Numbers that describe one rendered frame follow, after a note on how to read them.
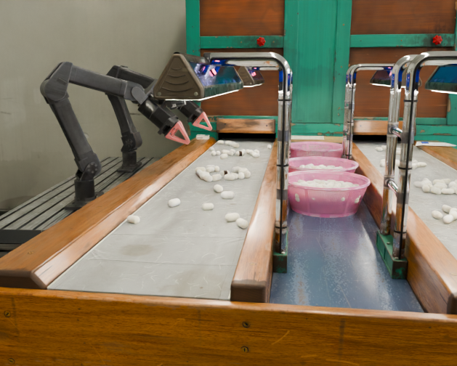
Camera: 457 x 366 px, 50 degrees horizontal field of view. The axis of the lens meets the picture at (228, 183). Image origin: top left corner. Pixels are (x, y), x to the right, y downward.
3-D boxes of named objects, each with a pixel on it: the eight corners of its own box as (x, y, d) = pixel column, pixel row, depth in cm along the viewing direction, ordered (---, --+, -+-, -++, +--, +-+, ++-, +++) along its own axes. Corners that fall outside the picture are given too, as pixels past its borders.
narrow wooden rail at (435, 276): (445, 364, 72) (453, 296, 70) (338, 160, 248) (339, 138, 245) (484, 367, 72) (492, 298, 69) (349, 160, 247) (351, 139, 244)
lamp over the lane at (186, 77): (152, 99, 76) (150, 51, 74) (215, 88, 136) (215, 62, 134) (203, 99, 75) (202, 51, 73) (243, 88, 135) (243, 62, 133)
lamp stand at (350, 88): (344, 179, 192) (350, 63, 182) (339, 170, 211) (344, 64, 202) (394, 181, 189) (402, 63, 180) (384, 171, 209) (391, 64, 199)
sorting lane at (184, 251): (46, 300, 79) (46, 287, 79) (217, 144, 254) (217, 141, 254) (229, 311, 75) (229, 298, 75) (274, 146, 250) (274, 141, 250)
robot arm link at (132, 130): (144, 145, 218) (119, 75, 214) (137, 147, 212) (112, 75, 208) (132, 149, 220) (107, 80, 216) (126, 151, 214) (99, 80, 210)
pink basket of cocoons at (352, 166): (298, 199, 162) (299, 171, 160) (272, 182, 187) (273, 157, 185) (370, 194, 168) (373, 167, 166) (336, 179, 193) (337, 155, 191)
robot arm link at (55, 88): (138, 84, 166) (46, 57, 150) (147, 85, 158) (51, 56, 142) (130, 120, 167) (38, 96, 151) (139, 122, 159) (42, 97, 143)
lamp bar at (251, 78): (231, 86, 170) (231, 64, 168) (248, 83, 230) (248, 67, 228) (253, 86, 169) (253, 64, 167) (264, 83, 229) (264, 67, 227)
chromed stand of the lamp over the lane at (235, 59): (197, 269, 103) (193, 51, 94) (212, 238, 123) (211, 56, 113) (286, 273, 101) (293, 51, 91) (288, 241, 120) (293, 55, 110)
